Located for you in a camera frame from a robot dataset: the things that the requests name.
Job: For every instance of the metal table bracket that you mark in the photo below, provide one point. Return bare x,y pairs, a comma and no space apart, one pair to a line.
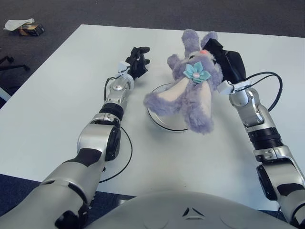
91,201

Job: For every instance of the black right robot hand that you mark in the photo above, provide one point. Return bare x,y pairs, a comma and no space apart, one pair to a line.
232,65

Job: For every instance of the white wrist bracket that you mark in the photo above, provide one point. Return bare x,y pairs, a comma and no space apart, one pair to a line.
226,87
124,68

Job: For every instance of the white desk edge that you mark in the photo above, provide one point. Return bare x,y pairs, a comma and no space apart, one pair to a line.
3,94

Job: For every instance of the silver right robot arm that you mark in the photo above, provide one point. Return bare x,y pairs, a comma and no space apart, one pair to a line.
262,128

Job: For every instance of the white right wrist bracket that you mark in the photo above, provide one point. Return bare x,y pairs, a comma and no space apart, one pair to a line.
226,87

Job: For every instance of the purple plush bunny doll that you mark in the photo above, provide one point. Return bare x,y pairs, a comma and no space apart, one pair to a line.
190,95

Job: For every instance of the white plate with black rim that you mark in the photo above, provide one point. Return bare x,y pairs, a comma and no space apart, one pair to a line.
166,122

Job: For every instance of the grey robot torso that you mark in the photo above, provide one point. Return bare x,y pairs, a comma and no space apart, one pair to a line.
190,214

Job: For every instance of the crumpled white paper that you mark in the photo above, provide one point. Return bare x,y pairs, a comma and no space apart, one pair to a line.
14,23

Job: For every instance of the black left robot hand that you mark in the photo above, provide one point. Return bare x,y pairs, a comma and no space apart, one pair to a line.
139,68

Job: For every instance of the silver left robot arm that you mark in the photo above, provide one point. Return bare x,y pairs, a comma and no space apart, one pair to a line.
95,148

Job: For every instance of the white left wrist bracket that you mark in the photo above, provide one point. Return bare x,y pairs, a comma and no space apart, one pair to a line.
124,68

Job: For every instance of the black office chair base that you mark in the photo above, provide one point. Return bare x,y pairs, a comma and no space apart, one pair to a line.
14,66

